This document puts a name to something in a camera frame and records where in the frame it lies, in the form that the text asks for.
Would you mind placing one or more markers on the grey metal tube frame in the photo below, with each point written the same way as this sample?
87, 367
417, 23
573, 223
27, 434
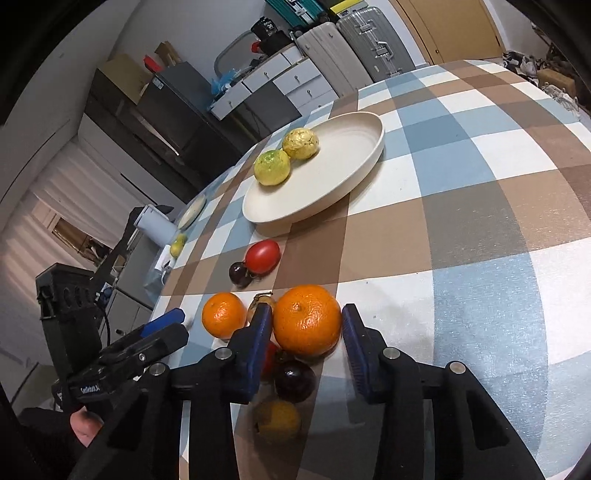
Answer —
220, 55

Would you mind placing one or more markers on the large beige plate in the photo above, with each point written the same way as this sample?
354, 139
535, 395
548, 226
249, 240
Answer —
332, 161

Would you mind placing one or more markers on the red tomato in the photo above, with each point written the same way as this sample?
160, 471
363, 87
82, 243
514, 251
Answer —
262, 255
270, 362

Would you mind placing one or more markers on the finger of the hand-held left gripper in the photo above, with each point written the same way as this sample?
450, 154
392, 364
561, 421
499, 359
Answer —
161, 321
157, 344

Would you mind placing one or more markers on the silver suitcase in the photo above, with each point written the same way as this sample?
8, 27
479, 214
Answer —
374, 44

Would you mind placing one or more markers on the brown blue checked tablecloth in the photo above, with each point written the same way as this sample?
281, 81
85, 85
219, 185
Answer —
461, 230

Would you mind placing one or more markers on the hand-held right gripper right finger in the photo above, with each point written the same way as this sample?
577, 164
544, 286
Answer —
358, 355

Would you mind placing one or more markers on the large cardboard box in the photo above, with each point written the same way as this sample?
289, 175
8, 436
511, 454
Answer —
124, 74

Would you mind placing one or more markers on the small orange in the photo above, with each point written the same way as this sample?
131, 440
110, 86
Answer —
225, 315

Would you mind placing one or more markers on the person's left forearm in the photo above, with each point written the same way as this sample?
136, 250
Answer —
41, 443

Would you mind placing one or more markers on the small beige plate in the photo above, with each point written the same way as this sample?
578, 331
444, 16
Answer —
191, 212

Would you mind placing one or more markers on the dark wardrobe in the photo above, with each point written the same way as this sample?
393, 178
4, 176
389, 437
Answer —
120, 138

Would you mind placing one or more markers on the green yellow guava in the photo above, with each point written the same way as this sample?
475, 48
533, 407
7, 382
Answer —
272, 167

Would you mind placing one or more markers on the beige suitcase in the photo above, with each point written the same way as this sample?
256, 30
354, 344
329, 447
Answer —
323, 50

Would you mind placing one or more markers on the white box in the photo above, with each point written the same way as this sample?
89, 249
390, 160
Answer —
164, 263

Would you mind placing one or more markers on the teal suitcase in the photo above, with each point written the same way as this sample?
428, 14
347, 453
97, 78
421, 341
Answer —
295, 7

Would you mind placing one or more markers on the white drawer cabinet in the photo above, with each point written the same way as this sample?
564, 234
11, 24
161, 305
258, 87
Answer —
307, 85

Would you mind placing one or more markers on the rows of assorted shoes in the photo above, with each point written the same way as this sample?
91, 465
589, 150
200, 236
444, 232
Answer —
521, 62

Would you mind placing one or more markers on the white curtain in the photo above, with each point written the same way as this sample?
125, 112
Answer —
60, 194

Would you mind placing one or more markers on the flat cardboard piece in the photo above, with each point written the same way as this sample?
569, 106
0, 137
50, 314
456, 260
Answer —
167, 51

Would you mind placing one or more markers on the red packet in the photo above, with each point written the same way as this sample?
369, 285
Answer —
150, 61

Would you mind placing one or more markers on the dark grey fridge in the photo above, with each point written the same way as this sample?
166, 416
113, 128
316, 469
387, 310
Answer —
175, 106

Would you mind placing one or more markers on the person's left hand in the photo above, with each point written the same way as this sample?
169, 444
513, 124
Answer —
87, 427

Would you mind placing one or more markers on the yellow citrus fruit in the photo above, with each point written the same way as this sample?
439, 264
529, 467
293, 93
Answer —
178, 247

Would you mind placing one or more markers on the white desk with drawers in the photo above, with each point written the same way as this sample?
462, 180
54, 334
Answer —
249, 87

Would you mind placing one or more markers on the dark purple plum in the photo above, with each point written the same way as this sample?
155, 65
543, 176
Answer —
239, 273
295, 381

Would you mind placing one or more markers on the brown longan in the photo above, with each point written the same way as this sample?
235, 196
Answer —
278, 420
264, 301

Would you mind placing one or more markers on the black bag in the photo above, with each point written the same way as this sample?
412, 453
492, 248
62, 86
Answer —
267, 27

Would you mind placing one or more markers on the blue plastic bag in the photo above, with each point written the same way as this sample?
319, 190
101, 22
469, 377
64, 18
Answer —
224, 83

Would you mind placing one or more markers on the wooden door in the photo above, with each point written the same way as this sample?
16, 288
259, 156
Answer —
452, 27

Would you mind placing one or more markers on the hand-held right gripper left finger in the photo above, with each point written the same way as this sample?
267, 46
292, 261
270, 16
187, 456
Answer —
258, 355

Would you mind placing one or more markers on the large orange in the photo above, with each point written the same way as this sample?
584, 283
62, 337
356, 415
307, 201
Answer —
307, 321

